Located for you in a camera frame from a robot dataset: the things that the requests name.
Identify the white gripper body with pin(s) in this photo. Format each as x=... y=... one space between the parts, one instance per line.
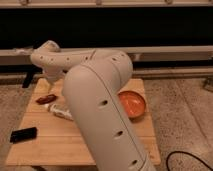
x=53 y=74

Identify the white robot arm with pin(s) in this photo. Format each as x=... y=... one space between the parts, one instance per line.
x=92 y=80

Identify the orange ceramic bowl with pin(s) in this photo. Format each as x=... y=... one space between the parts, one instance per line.
x=133 y=103

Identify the white plastic bottle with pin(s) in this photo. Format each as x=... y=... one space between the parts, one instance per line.
x=59 y=111

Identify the black phone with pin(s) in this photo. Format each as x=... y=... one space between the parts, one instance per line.
x=23 y=135

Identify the light wooden table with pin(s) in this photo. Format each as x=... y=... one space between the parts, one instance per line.
x=59 y=142

